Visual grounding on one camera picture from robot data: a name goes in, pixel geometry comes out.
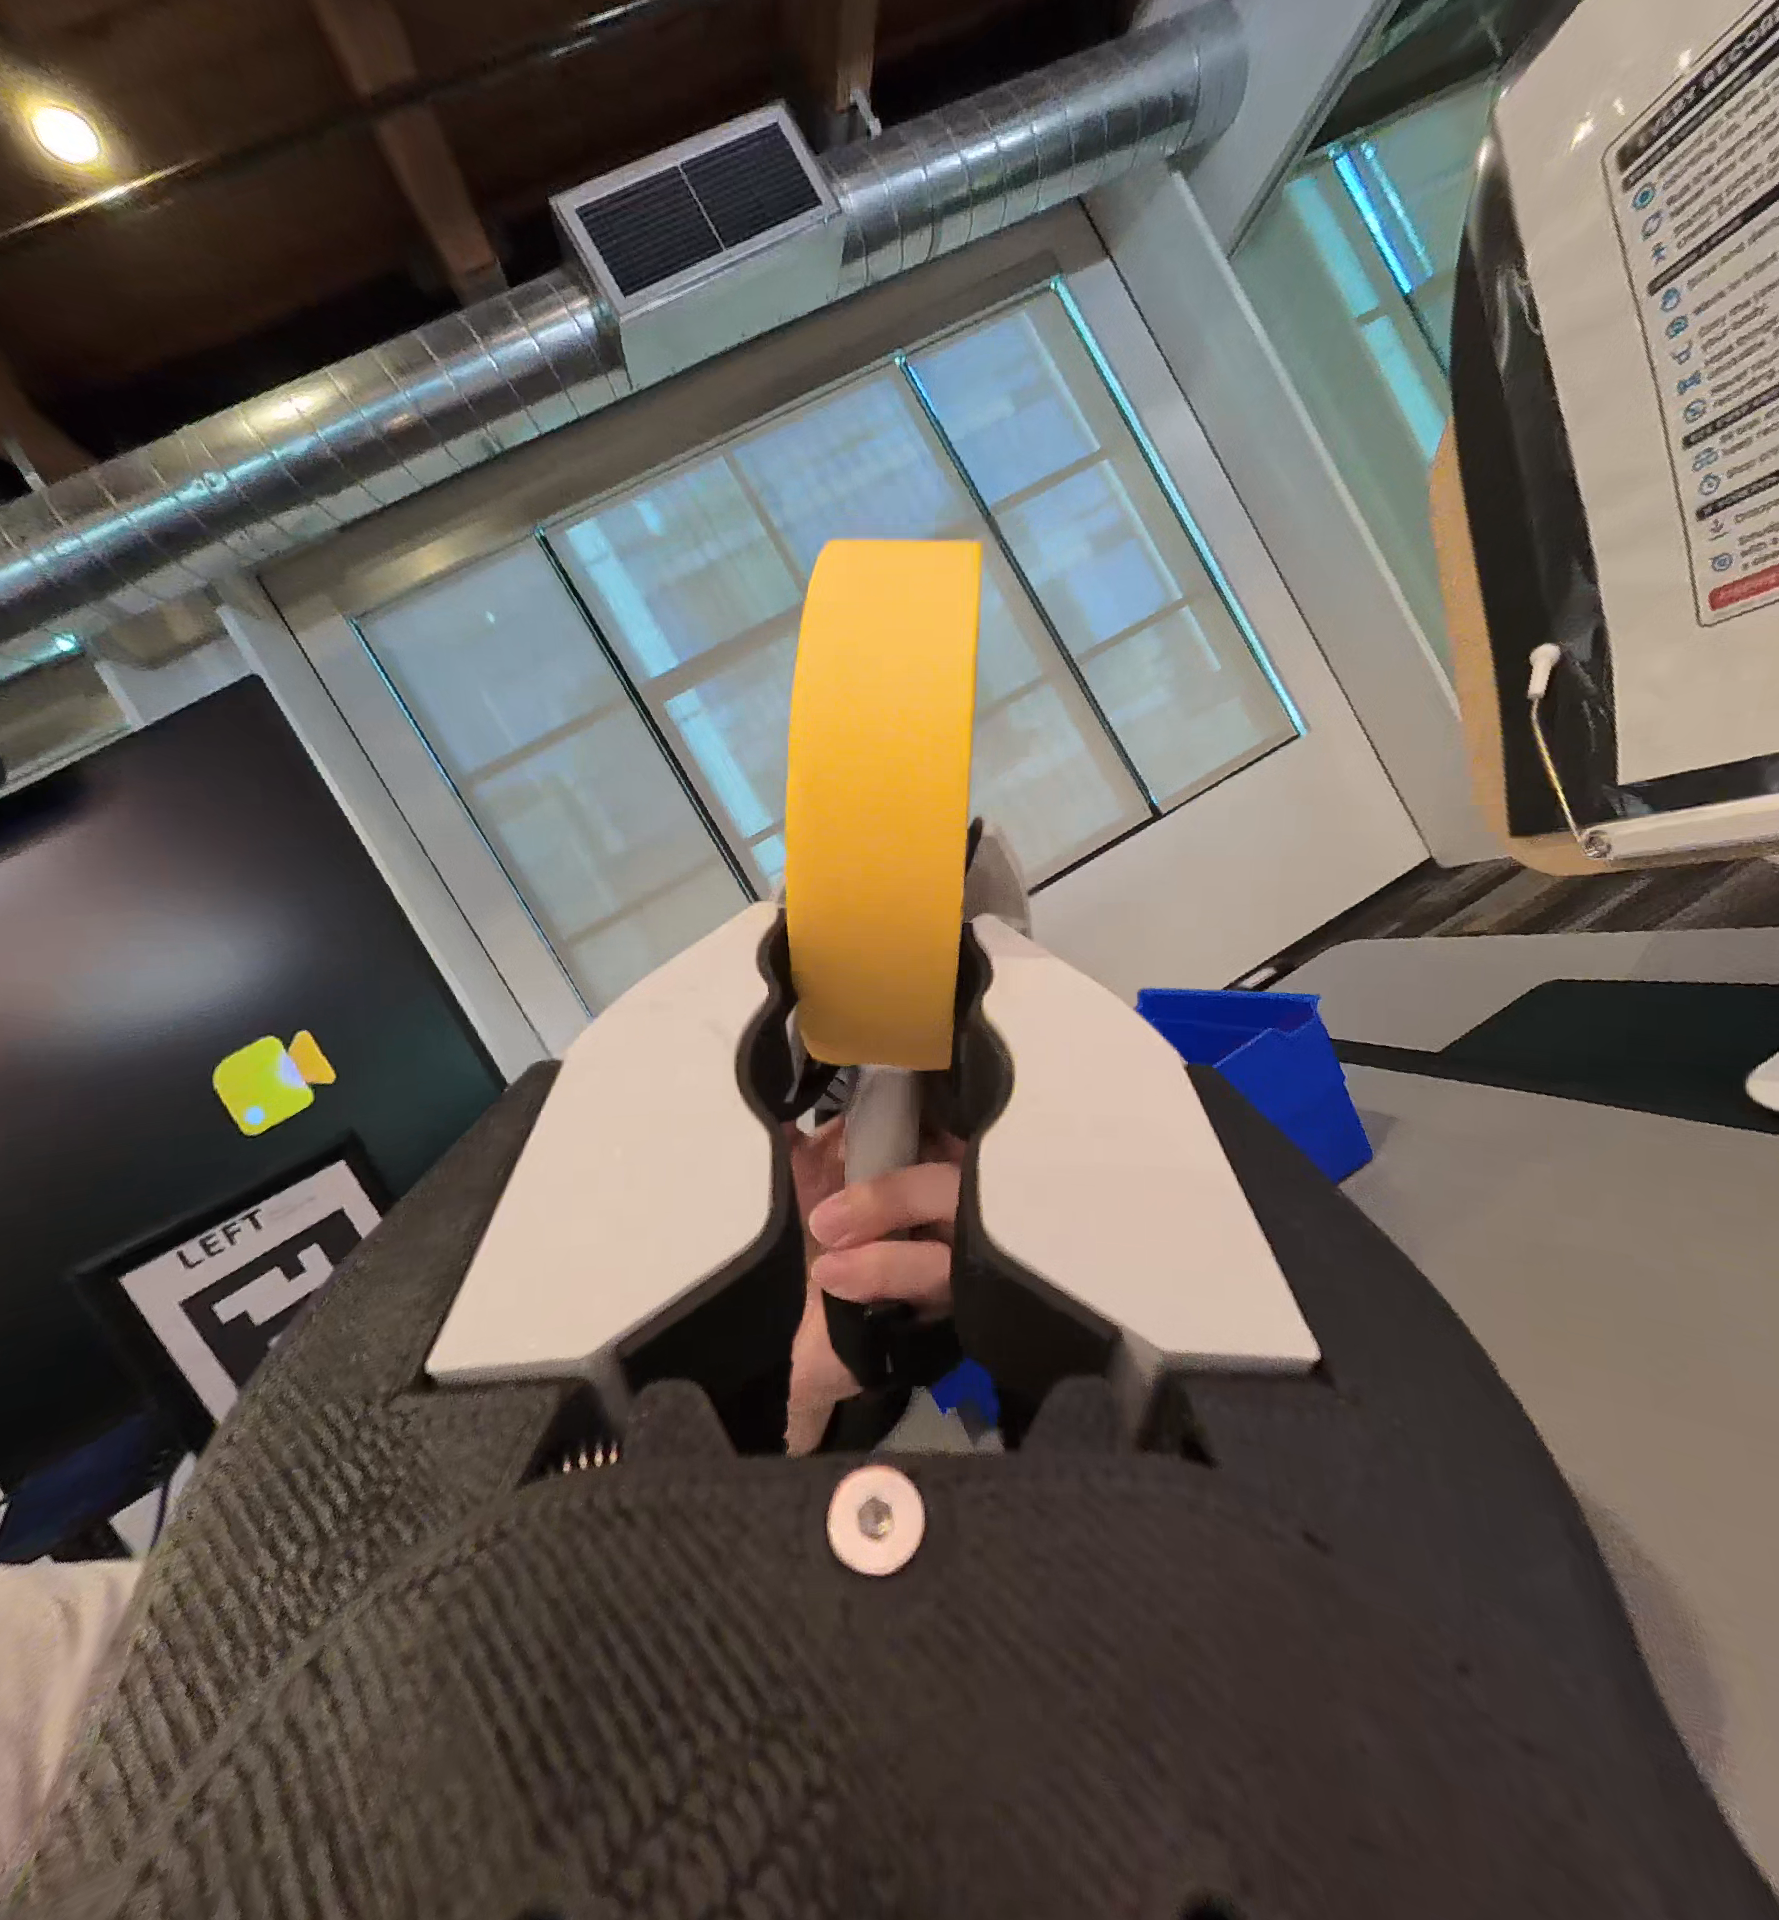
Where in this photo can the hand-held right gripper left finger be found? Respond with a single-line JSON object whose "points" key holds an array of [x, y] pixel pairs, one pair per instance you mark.
{"points": [[605, 1198]]}

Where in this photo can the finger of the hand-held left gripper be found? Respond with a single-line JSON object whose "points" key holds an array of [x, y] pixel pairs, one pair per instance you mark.
{"points": [[997, 886]]}

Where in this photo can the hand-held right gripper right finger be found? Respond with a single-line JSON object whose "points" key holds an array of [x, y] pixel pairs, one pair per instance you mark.
{"points": [[1130, 1198]]}

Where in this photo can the yellow tape roll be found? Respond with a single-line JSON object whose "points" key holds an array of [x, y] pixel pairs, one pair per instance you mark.
{"points": [[882, 779]]}

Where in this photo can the blue plastic bin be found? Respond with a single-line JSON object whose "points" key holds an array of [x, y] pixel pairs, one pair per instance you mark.
{"points": [[1279, 1066]]}

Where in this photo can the black desk mat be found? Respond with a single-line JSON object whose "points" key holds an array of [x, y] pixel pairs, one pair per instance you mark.
{"points": [[1608, 1034]]}

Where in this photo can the person's left hand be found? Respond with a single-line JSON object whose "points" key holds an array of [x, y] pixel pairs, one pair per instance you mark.
{"points": [[890, 1244]]}

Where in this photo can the black framed marker sign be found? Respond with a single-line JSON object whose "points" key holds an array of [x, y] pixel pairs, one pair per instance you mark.
{"points": [[229, 1290]]}

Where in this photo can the black monitor screen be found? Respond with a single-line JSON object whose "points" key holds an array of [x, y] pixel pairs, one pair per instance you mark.
{"points": [[153, 931]]}

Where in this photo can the acrylic sign stand wooden board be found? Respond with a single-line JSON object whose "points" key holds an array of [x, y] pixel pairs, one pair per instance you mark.
{"points": [[1579, 449]]}

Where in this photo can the person's beige shirt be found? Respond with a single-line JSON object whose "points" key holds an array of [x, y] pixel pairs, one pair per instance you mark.
{"points": [[5, 1725]]}

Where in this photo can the ceiling lamp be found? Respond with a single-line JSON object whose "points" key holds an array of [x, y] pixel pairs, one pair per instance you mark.
{"points": [[64, 132]]}

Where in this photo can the silver duct with vent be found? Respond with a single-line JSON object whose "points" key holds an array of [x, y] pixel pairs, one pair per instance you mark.
{"points": [[379, 403]]}

